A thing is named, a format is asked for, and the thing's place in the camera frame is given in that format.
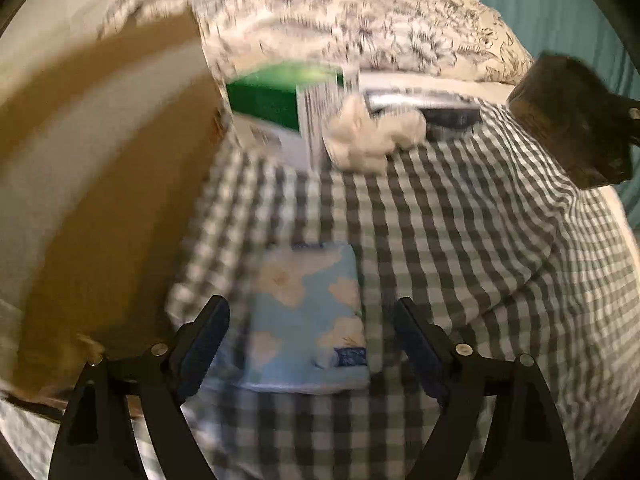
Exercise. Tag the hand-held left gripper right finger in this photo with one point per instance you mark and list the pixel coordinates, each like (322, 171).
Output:
(425, 355)

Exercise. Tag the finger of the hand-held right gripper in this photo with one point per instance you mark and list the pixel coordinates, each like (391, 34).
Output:
(634, 120)

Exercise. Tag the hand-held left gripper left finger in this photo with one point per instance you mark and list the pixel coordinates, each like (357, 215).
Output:
(200, 350)

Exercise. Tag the dark square box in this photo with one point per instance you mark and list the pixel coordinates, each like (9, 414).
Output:
(570, 115)

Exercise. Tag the blue cloud print tissue pack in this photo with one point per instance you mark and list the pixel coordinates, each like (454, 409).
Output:
(300, 310)

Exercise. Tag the white fluffy ball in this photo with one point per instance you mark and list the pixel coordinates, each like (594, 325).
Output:
(365, 140)

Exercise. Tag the green and white carton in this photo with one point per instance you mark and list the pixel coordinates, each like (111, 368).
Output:
(270, 95)

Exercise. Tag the grey white gingham cloth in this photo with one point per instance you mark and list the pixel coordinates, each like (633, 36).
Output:
(475, 235)

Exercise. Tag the teal curtain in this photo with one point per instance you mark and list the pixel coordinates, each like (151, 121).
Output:
(550, 10)

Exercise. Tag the silver and black device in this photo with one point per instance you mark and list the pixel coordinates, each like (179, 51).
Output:
(440, 115)

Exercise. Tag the floral print duvet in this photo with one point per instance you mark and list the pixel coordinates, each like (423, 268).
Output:
(375, 20)

